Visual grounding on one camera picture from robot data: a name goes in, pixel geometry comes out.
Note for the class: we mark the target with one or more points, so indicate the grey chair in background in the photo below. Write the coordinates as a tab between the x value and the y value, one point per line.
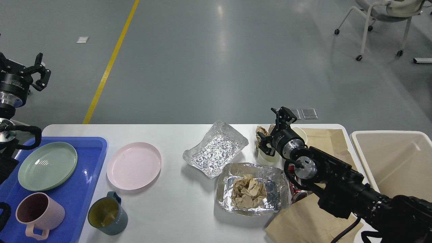
389	11

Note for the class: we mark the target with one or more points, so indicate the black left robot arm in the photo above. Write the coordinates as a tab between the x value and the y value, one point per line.
9	142

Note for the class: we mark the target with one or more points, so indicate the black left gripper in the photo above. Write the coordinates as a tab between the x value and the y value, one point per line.
13	88

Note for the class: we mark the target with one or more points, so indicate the foil tray with paper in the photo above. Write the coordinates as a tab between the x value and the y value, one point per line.
275	182

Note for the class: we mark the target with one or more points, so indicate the silver floor outlet plates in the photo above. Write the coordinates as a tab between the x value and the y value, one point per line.
305	113

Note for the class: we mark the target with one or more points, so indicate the white object at right edge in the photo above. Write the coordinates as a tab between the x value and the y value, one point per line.
422	60

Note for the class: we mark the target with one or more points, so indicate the pink mug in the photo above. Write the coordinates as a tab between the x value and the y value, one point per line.
41	214

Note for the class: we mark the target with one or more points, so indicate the white paper cup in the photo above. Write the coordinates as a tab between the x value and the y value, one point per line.
301	133
267	160

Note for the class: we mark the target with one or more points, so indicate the crushed red soda can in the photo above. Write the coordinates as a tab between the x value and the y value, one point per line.
296	193

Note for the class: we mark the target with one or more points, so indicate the dark teal mug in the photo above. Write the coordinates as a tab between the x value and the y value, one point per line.
107	215

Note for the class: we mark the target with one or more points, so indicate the blue plastic tray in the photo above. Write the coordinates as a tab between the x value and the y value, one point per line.
74	194

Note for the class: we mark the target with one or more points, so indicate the green plate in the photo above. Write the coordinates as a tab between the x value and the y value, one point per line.
48	167

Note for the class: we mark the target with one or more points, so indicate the empty crumpled foil tray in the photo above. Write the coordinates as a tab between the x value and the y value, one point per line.
220	145

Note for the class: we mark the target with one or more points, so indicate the brown paper bag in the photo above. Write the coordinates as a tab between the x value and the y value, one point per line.
304	221

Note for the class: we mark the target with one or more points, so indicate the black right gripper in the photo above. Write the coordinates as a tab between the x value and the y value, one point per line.
283	140

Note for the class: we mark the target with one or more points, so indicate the small crumpled brown paper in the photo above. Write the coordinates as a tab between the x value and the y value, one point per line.
266	132

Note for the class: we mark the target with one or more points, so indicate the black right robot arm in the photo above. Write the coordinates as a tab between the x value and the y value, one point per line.
341	191

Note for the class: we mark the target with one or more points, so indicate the beige plastic bin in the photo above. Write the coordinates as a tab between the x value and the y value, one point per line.
396	162

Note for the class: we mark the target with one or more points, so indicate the white floor tag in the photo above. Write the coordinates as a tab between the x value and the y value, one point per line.
82	39

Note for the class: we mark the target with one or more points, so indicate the crumpled brown paper ball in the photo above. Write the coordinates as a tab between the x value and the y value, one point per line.
248	192

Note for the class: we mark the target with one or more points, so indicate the pink plate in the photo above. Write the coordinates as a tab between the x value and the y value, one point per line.
134	166

